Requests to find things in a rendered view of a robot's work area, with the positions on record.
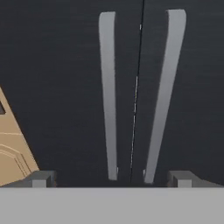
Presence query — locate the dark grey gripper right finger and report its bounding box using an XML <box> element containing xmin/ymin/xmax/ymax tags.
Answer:
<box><xmin>168</xmin><ymin>170</ymin><xmax>223</xmax><ymax>188</ymax></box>

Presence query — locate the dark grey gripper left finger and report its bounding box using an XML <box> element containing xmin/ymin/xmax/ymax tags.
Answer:
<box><xmin>6</xmin><ymin>170</ymin><xmax>57</xmax><ymax>188</ymax></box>

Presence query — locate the black fridge door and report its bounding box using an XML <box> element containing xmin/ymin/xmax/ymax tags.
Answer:
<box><xmin>129</xmin><ymin>0</ymin><xmax>224</xmax><ymax>188</ymax></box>
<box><xmin>0</xmin><ymin>0</ymin><xmax>145</xmax><ymax>188</ymax></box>

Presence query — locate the tan cupboard run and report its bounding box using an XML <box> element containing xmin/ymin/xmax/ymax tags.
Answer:
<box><xmin>0</xmin><ymin>86</ymin><xmax>40</xmax><ymax>187</ymax></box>

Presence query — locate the grey fridge door handle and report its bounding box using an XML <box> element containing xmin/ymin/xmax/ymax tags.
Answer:
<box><xmin>143</xmin><ymin>9</ymin><xmax>187</xmax><ymax>185</ymax></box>
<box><xmin>98</xmin><ymin>10</ymin><xmax>119</xmax><ymax>181</ymax></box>

